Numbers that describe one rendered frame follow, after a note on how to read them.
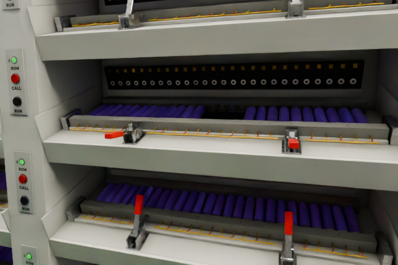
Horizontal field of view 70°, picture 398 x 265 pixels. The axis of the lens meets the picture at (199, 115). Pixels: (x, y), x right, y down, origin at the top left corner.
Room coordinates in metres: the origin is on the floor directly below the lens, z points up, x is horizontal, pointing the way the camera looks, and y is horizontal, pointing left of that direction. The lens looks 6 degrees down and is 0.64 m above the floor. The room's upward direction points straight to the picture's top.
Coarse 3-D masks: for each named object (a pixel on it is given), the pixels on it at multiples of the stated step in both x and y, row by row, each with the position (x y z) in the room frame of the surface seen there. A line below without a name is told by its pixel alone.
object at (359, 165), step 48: (96, 96) 0.68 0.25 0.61; (192, 96) 0.63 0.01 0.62; (240, 96) 0.60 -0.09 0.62; (288, 96) 0.57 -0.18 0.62; (336, 96) 0.55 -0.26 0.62; (384, 96) 0.49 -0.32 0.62; (48, 144) 0.52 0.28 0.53; (96, 144) 0.49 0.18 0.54; (144, 144) 0.48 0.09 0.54; (192, 144) 0.46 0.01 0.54; (240, 144) 0.45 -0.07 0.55; (336, 144) 0.42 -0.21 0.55
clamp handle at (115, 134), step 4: (132, 128) 0.49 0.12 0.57; (108, 132) 0.43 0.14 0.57; (112, 132) 0.43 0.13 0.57; (116, 132) 0.44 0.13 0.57; (120, 132) 0.45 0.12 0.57; (124, 132) 0.46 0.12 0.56; (128, 132) 0.47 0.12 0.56; (108, 136) 0.42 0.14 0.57; (112, 136) 0.42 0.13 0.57; (116, 136) 0.43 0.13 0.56; (120, 136) 0.45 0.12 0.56
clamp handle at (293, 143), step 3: (291, 132) 0.41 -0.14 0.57; (294, 132) 0.41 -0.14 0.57; (291, 135) 0.41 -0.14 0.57; (294, 135) 0.41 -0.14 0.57; (288, 138) 0.40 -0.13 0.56; (291, 138) 0.40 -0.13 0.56; (294, 138) 0.40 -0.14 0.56; (288, 141) 0.37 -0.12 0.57; (291, 141) 0.36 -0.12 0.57; (294, 141) 0.36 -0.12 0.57; (297, 141) 0.36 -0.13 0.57; (288, 144) 0.36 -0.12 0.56; (291, 144) 0.35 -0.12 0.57; (294, 144) 0.35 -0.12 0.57; (297, 144) 0.35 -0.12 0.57; (291, 147) 0.35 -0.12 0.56; (294, 147) 0.35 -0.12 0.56; (297, 147) 0.35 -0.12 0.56
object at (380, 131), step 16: (144, 128) 0.52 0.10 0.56; (160, 128) 0.51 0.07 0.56; (176, 128) 0.50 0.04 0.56; (192, 128) 0.50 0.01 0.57; (208, 128) 0.49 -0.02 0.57; (224, 128) 0.48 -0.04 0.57; (240, 128) 0.47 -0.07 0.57; (256, 128) 0.46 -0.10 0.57; (272, 128) 0.46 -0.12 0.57; (304, 128) 0.44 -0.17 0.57; (320, 128) 0.44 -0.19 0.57; (336, 128) 0.43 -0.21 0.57; (352, 128) 0.42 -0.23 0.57; (368, 128) 0.42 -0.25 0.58; (384, 128) 0.41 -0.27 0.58
